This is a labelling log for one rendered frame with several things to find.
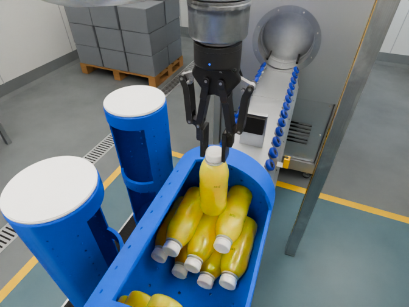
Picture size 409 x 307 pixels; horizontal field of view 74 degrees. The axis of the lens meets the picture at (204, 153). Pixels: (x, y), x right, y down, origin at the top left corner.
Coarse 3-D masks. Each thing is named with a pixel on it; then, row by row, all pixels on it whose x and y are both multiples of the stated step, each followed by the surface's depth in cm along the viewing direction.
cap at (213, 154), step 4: (208, 148) 57; (212, 148) 57; (216, 148) 57; (220, 148) 57; (208, 152) 56; (212, 152) 56; (216, 152) 56; (220, 152) 56; (208, 156) 55; (212, 156) 55; (216, 156) 55; (220, 156) 55; (208, 160) 56; (212, 160) 55; (216, 160) 55; (220, 160) 56
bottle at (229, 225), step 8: (232, 192) 71; (240, 192) 70; (248, 192) 71; (232, 200) 68; (240, 200) 68; (248, 200) 70; (232, 208) 66; (240, 208) 67; (248, 208) 70; (224, 216) 65; (232, 216) 65; (240, 216) 66; (216, 224) 65; (224, 224) 63; (232, 224) 63; (240, 224) 65; (216, 232) 64; (224, 232) 62; (232, 232) 63; (240, 232) 64; (232, 240) 63
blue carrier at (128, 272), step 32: (192, 160) 66; (160, 192) 62; (256, 192) 73; (160, 224) 72; (128, 256) 48; (256, 256) 64; (96, 288) 47; (128, 288) 61; (160, 288) 66; (192, 288) 68; (224, 288) 66
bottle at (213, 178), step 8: (200, 168) 59; (208, 168) 57; (216, 168) 56; (224, 168) 57; (200, 176) 59; (208, 176) 57; (216, 176) 57; (224, 176) 58; (200, 184) 61; (208, 184) 58; (216, 184) 58; (224, 184) 59; (200, 192) 63; (208, 192) 60; (216, 192) 60; (224, 192) 61; (200, 200) 65; (208, 200) 62; (216, 200) 61; (224, 200) 63; (200, 208) 67; (208, 208) 64; (216, 208) 63; (224, 208) 65
